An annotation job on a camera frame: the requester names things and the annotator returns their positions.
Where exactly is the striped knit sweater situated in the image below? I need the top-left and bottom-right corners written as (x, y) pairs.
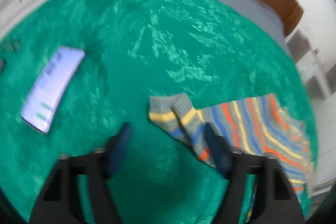
top-left (149, 93), bottom-right (317, 215)

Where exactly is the white desk with drawers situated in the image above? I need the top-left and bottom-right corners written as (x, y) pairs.
top-left (286, 29), bottom-right (331, 99)

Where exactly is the smartphone on bed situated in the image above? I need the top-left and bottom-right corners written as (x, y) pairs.
top-left (21, 46), bottom-right (85, 134)

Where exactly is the green floral bedspread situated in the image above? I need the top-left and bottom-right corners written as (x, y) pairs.
top-left (1, 0), bottom-right (317, 223)

